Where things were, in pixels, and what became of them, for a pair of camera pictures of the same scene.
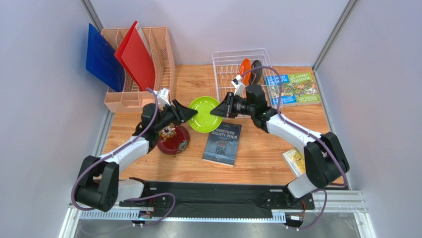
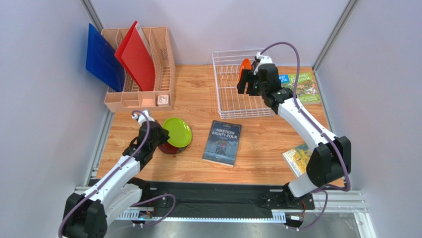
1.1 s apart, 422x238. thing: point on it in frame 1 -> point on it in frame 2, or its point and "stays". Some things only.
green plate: (203, 121) -> (180, 133)
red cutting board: (135, 56) stays
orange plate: (245, 66) stays
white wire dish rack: (236, 70) stays
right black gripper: (230, 105) -> (245, 83)
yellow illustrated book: (296, 160) stays
